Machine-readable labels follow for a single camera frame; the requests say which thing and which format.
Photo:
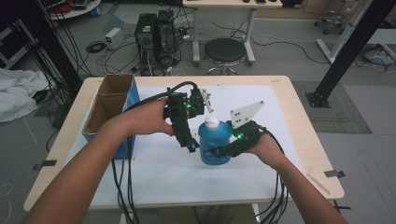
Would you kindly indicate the blue plastic bottle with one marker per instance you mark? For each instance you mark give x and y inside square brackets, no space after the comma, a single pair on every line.
[214,140]

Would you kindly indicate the white crumpled cloth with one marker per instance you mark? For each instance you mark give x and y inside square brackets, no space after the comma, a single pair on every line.
[17,93]

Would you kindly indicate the black frame post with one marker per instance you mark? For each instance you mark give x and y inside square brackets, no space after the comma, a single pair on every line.
[358,40]
[46,40]

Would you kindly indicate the white stand leg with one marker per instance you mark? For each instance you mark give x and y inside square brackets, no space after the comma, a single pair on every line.
[339,43]

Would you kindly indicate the pale blue bag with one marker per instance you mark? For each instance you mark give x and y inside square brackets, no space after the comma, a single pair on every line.
[378,56]

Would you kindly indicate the white table mat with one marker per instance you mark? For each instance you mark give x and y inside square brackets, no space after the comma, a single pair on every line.
[174,180]

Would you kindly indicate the small white box device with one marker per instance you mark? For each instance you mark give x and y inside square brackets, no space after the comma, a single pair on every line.
[113,37]

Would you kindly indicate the white bottle cap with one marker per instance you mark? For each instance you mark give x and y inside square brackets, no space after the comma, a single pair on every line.
[212,122]

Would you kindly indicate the blue cardboard box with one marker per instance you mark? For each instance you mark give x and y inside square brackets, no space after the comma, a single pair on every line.
[109,102]

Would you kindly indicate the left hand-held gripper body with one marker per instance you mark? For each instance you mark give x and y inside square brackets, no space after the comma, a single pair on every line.
[180,105]

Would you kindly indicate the black tape strip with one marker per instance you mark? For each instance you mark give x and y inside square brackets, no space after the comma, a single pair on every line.
[46,163]
[334,173]

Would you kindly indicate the black tape cross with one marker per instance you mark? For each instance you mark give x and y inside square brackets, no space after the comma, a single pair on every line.
[341,207]

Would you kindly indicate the person's left hand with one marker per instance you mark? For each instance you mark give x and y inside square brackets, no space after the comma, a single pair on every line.
[146,119]

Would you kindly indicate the white table leg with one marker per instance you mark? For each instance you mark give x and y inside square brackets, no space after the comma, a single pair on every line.
[254,213]

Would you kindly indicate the person's right hand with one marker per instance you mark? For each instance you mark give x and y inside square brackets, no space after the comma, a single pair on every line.
[271,152]

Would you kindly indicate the office chair wheel base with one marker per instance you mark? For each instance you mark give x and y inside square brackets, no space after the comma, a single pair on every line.
[331,21]

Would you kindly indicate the black computer tower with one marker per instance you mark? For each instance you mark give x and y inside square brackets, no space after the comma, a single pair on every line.
[145,40]
[166,29]

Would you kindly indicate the white background desk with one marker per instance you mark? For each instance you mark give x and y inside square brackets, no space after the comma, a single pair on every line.
[232,3]

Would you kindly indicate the black round stool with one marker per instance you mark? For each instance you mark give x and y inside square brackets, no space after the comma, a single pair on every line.
[224,49]

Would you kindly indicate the person's khaki legs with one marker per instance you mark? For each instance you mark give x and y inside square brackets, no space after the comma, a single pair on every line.
[177,215]

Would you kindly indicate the round white table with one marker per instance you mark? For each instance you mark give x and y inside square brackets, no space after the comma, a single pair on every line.
[77,11]

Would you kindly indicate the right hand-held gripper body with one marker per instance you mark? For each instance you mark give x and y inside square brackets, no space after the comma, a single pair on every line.
[247,137]

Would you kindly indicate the thin wooden stick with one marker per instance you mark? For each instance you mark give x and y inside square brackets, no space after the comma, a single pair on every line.
[319,184]

